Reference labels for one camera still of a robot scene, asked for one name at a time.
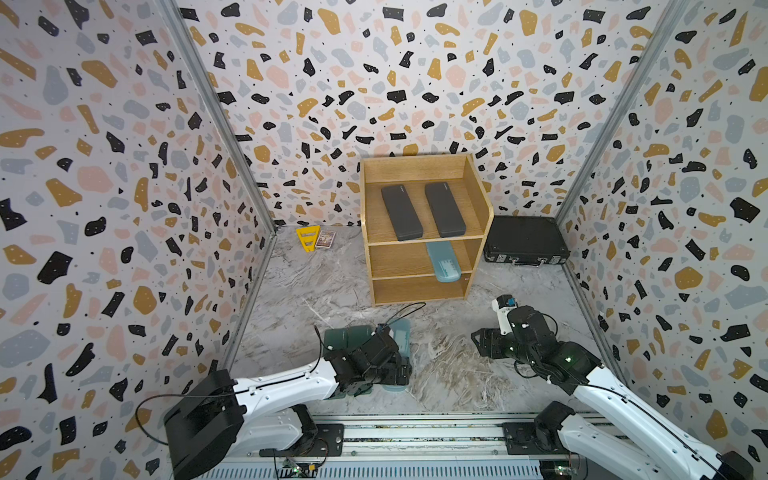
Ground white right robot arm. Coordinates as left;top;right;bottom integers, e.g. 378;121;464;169
471;295;754;479

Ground dark grey pencil case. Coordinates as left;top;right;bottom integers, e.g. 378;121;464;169
381;184;423;241
424;182;466;238

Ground wooden three-tier shelf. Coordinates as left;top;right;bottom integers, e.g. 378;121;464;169
360;154;494;306

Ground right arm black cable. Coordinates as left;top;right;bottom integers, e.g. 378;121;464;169
512;311;727;475

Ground black briefcase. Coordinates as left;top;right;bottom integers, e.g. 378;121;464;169
483;216;570;267

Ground yellow plastic triangular holder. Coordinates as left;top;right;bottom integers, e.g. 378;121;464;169
296;226;321;253

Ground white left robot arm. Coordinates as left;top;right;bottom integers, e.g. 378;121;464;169
163;324;412;479

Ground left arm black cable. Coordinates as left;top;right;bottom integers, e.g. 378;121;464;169
134;301;427;448

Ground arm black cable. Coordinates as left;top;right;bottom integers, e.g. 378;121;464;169
512;311;727;475
134;301;427;448

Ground left corner aluminium post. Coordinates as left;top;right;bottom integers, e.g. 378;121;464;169
155;0;277;238

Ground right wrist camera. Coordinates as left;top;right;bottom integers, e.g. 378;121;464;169
491;294;517;335

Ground light teal pencil case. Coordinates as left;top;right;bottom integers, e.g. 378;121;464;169
382;319;413;393
426;241;462;283

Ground right corner aluminium post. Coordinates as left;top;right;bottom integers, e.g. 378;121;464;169
556;0;690;229

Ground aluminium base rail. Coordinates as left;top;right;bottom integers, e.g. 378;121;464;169
209;412;685;480

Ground dark green pencil case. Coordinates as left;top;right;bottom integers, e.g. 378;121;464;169
323;328;350;363
348;325;376;397

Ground corner aluminium post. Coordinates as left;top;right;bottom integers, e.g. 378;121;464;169
556;0;690;229
155;0;277;238

